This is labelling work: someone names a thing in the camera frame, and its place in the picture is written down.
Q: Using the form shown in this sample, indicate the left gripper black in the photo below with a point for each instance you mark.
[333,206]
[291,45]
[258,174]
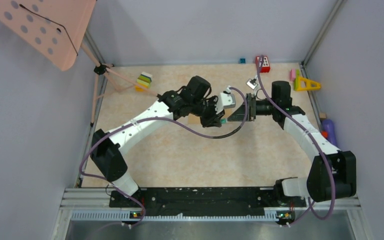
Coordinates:
[213,120]

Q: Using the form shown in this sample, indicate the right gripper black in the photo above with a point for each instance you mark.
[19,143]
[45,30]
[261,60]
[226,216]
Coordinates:
[251,107]

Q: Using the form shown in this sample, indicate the brown kraft envelope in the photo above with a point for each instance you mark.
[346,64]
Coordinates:
[193,120]

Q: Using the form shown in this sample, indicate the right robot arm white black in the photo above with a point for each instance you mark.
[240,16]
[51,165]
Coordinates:
[331,168]

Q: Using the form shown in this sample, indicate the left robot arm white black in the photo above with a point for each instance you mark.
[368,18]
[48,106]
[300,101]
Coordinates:
[191,99]

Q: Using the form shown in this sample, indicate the red toy calculator block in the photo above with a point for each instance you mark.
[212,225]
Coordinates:
[262,63]

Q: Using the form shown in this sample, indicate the pink green toy block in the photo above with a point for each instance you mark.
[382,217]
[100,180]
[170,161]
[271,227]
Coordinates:
[293,74]

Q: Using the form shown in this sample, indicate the yellow triangle toy block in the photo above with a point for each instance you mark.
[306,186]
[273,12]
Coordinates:
[304,84]

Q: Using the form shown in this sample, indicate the striped coloured block stack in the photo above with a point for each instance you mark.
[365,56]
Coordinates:
[145,80]

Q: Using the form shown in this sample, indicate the small wooden block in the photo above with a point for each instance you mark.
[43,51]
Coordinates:
[322,115]

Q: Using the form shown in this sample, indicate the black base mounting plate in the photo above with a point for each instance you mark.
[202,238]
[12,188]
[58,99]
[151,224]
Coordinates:
[205,201]

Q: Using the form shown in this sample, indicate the pink perforated music stand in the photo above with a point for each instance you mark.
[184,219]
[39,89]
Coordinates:
[40,41]

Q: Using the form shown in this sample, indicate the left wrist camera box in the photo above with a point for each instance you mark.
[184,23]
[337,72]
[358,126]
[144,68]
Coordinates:
[225,100]

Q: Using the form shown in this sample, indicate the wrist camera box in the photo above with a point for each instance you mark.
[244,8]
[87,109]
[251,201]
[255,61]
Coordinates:
[253,83]
[225,100]

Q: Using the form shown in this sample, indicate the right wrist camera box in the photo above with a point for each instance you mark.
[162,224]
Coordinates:
[253,83]

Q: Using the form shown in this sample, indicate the aluminium frame rail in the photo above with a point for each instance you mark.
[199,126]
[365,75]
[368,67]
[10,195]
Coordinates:
[92,204]

